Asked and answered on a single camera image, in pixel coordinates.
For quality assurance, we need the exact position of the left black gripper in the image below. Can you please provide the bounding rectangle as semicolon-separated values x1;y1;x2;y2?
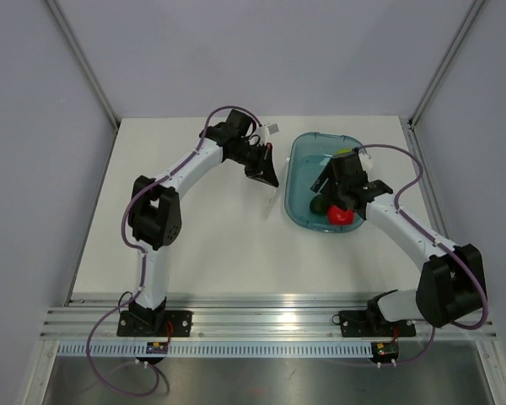
228;142;278;187

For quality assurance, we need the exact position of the dark green avocado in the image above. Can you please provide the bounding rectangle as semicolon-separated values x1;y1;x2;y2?
310;195;330;216

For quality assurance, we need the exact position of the clear zip top bag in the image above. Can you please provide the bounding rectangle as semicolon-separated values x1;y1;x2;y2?
261;157;290;221

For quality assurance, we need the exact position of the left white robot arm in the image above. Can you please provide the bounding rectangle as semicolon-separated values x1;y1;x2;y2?
118;105;279;337

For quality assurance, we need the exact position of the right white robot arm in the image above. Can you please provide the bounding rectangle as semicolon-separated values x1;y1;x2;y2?
311;148;489;334

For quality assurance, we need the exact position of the teal plastic tray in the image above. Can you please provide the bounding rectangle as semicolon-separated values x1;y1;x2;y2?
284;132;363;233

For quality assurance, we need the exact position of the green apple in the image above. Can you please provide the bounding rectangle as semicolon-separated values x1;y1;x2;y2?
335;148;354;154

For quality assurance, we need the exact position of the red apple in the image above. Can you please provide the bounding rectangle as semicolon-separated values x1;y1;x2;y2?
326;205;354;226

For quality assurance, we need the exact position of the right small circuit board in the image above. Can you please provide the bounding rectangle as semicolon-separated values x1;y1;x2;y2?
372;342;400;361

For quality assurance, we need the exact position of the small circuit board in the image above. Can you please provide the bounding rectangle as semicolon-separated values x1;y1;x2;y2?
146;342;169;354
372;342;400;361

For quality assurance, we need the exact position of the left small circuit board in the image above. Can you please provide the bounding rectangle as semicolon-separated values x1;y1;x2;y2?
146;342;169;354

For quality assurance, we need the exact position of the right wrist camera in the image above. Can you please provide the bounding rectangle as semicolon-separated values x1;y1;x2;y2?
358;154;374;173

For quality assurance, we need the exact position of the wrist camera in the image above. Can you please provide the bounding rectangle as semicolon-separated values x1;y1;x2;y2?
358;154;374;173
256;123;279;143

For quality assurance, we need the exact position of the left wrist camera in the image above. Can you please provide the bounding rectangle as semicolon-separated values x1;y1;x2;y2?
256;123;279;143

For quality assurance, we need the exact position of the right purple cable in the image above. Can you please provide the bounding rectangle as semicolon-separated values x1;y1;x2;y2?
353;144;490;368

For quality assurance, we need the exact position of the right aluminium frame post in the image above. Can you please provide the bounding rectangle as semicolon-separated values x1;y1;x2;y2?
406;0;488;127

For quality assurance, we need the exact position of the aluminium frame post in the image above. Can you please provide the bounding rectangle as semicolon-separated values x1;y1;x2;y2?
43;0;121;133
406;0;488;127

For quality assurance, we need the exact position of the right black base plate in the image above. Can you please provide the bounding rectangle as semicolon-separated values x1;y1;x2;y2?
331;310;417;338

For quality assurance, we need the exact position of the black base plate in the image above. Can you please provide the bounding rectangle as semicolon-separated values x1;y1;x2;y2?
331;310;417;338
116;310;192;338

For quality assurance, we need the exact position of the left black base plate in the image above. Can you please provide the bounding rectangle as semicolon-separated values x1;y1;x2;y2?
116;310;192;338

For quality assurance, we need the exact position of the left aluminium frame post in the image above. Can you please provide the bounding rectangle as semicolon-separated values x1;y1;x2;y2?
43;0;121;133

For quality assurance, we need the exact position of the aluminium mounting rail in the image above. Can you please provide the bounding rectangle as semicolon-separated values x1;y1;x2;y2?
40;294;497;341

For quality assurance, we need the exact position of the white slotted cable duct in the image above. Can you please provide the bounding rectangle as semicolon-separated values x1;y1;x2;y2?
57;341;372;359

